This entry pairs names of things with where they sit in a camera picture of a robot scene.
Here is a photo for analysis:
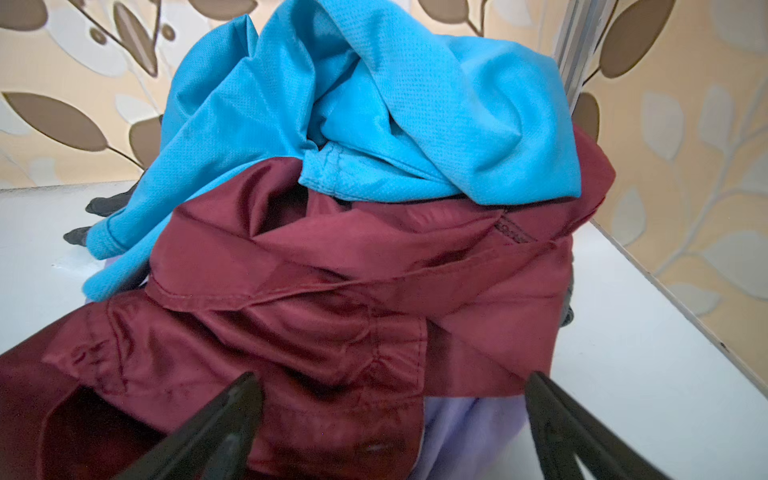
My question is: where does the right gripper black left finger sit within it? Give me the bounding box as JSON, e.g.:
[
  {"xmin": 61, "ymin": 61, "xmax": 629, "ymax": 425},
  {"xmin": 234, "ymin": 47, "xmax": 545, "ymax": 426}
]
[{"xmin": 115, "ymin": 372, "xmax": 263, "ymax": 480}]

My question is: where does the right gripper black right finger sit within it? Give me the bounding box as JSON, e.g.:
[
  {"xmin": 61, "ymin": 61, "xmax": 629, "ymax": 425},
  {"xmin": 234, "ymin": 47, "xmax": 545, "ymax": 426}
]
[{"xmin": 524, "ymin": 372, "xmax": 667, "ymax": 480}]

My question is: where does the lavender purple cloth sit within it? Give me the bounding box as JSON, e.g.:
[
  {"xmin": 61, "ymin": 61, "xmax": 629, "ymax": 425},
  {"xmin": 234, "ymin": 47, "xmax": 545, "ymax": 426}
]
[{"xmin": 409, "ymin": 396, "xmax": 527, "ymax": 479}]

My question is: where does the maroon satin cloth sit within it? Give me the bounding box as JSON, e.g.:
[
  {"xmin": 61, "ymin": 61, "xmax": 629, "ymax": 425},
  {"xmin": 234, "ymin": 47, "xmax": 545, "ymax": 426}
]
[{"xmin": 1, "ymin": 132, "xmax": 615, "ymax": 479}]

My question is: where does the dark grey cloth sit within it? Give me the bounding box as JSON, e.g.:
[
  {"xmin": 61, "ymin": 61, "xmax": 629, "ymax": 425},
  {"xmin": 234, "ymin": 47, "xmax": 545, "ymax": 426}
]
[{"xmin": 63, "ymin": 184, "xmax": 138, "ymax": 247}]

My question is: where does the turquoise mesh cloth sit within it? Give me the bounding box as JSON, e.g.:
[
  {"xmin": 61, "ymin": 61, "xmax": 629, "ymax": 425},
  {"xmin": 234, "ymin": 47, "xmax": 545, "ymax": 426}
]
[{"xmin": 83, "ymin": 1, "xmax": 582, "ymax": 301}]

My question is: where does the aluminium frame post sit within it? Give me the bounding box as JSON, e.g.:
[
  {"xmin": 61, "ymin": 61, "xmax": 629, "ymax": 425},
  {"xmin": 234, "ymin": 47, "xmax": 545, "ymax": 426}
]
[{"xmin": 553, "ymin": 0, "xmax": 616, "ymax": 112}]

